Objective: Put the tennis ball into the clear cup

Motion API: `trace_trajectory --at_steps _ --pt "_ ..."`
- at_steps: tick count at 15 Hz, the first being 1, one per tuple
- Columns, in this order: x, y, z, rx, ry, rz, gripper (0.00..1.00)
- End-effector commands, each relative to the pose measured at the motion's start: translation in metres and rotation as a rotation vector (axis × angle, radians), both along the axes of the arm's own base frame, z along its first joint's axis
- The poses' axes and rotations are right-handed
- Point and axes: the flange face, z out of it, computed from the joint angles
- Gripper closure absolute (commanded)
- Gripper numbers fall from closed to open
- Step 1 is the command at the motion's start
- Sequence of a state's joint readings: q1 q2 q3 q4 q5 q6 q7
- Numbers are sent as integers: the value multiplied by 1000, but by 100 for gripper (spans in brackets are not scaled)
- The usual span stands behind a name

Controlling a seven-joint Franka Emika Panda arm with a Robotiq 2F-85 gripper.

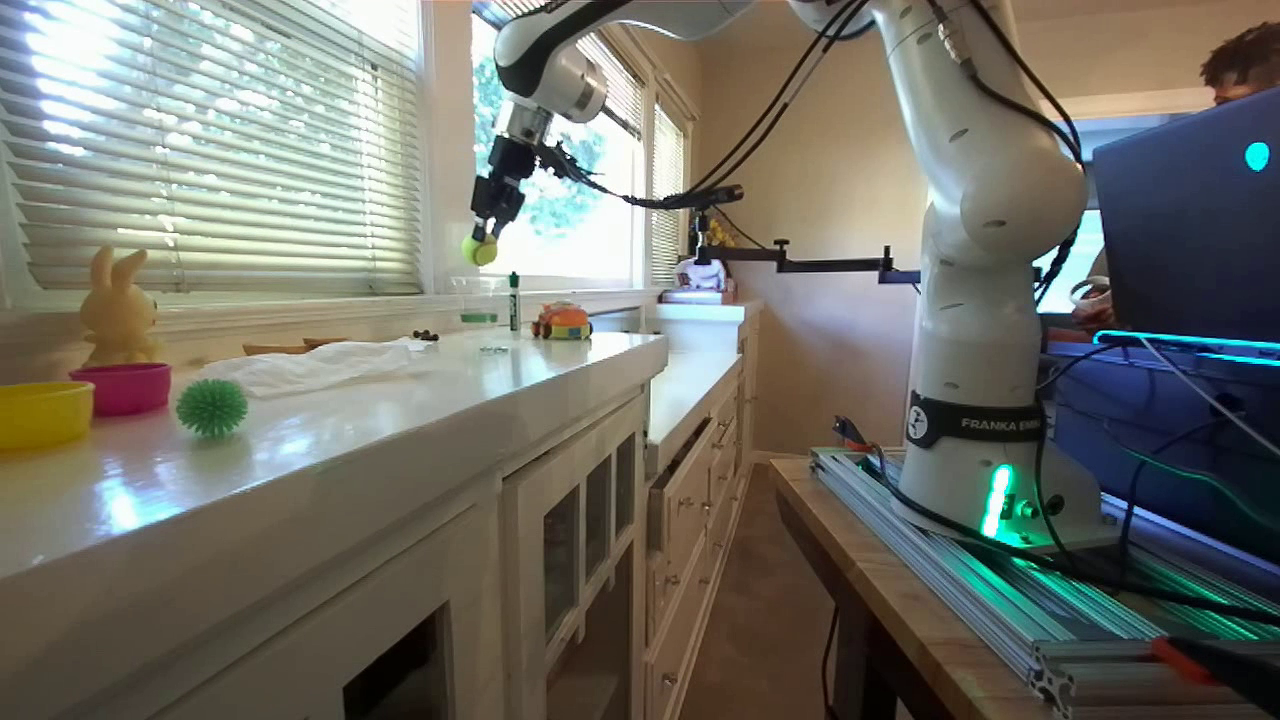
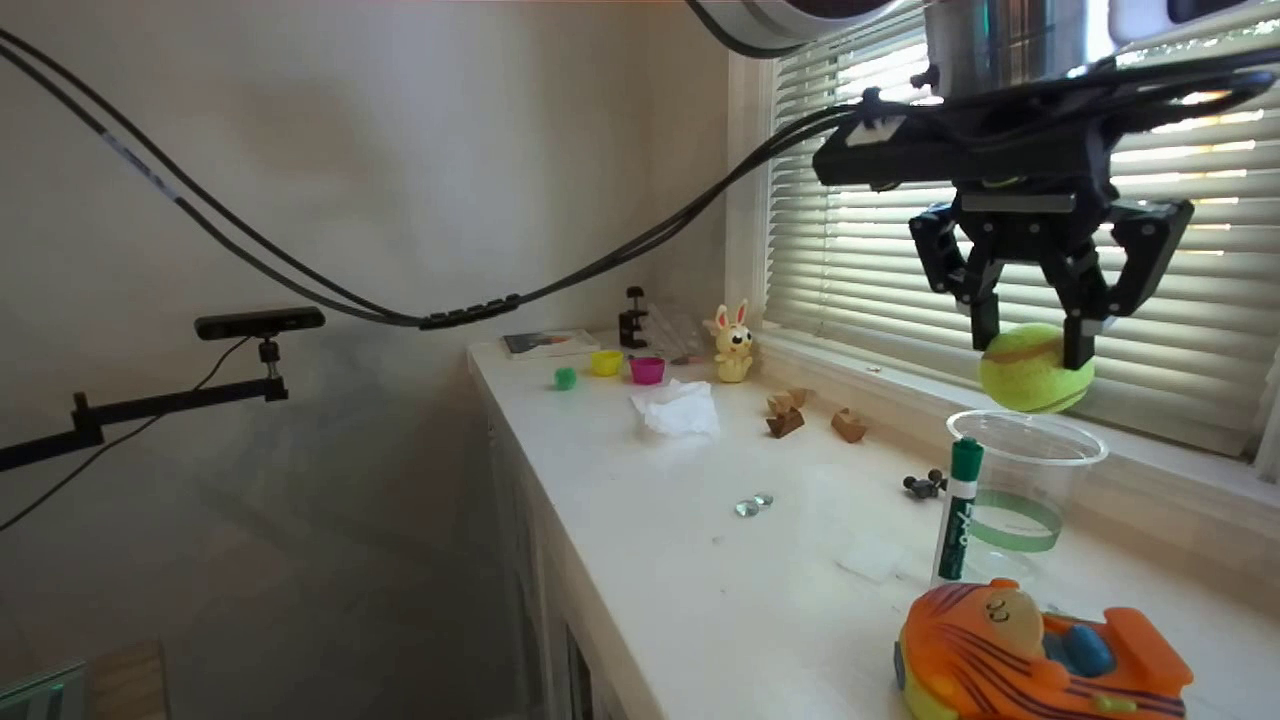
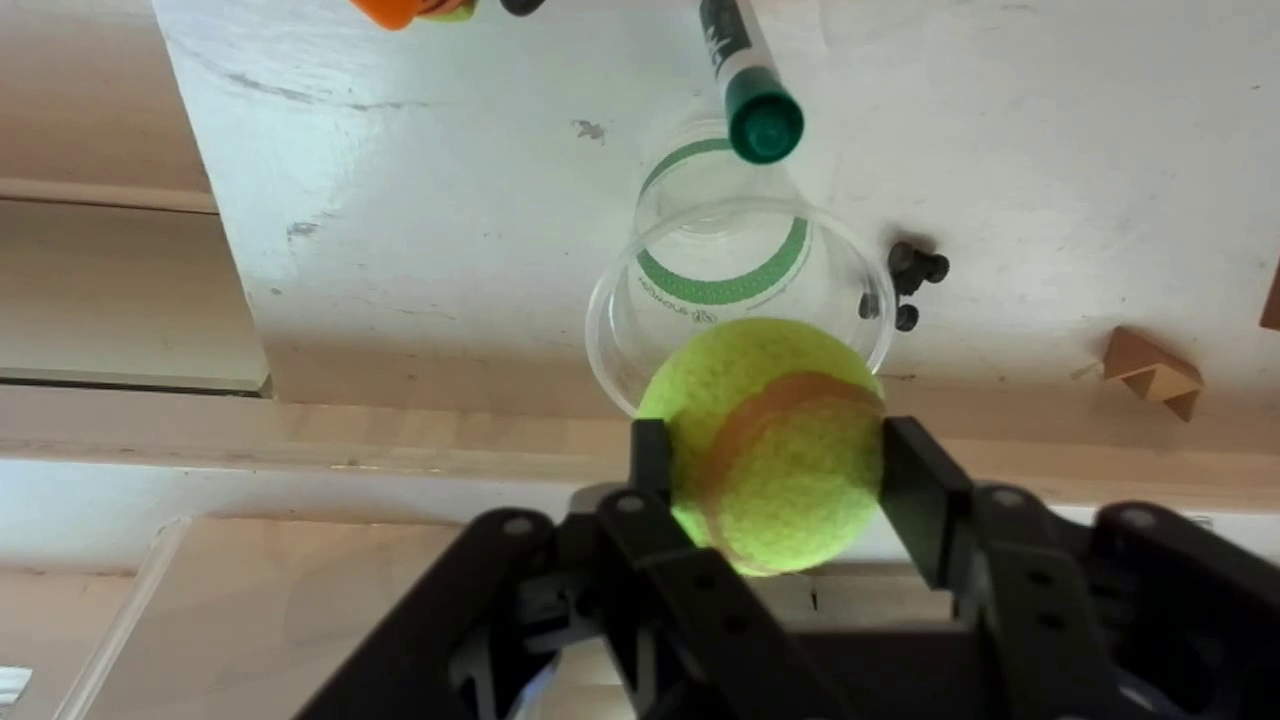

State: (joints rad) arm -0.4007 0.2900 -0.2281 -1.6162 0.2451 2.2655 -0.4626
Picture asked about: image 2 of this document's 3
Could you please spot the brown wooden toy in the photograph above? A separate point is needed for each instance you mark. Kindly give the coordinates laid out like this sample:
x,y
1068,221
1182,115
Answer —
x,y
784,418

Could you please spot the small black object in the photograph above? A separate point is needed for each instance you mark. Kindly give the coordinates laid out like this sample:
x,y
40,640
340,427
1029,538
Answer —
x,y
923,487

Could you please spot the pink plastic cup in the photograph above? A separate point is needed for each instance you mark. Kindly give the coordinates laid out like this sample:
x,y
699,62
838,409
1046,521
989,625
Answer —
x,y
650,370

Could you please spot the white counter cabinet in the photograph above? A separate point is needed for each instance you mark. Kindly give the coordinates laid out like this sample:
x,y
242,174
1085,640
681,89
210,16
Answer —
x,y
772,603

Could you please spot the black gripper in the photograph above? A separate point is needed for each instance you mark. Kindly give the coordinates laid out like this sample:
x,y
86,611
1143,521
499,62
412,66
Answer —
x,y
1035,221

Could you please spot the yellow bunny figure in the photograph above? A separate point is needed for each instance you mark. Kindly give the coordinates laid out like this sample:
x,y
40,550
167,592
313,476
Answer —
x,y
728,354

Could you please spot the aluminium rail frame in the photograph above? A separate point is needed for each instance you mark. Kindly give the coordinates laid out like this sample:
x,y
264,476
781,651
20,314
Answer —
x,y
40,696

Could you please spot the yellow-green tennis ball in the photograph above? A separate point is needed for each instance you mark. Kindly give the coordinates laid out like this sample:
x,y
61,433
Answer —
x,y
1035,381

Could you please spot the black camera on stand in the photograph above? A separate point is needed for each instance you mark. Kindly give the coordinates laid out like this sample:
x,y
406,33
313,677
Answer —
x,y
634,323

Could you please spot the small silver clip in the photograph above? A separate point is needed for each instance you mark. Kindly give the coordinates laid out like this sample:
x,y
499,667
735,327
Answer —
x,y
754,504

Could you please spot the clear plastic cup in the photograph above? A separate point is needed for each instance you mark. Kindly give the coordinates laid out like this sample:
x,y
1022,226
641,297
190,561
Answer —
x,y
1024,467

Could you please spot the black stereo camera bar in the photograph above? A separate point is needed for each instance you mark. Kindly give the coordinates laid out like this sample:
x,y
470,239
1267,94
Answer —
x,y
260,323

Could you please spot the green marker pen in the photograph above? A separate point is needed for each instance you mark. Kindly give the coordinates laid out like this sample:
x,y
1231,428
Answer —
x,y
961,521

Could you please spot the small green cup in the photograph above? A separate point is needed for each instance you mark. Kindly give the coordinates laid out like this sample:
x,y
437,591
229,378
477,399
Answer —
x,y
565,378

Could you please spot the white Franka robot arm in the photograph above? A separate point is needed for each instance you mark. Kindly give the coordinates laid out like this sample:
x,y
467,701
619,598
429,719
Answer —
x,y
1002,40

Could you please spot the yellow bowl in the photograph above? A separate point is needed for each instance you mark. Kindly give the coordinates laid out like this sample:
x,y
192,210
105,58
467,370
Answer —
x,y
606,367

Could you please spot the grey flat object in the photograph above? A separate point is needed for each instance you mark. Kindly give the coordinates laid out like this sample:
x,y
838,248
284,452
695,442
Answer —
x,y
535,343

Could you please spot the small tan toy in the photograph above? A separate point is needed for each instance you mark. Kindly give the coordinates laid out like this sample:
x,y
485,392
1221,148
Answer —
x,y
849,427

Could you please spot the white cloth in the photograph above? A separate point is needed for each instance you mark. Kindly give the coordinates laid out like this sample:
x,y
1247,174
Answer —
x,y
677,409

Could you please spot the white window blinds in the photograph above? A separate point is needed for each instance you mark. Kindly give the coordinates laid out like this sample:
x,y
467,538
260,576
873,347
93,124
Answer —
x,y
854,255

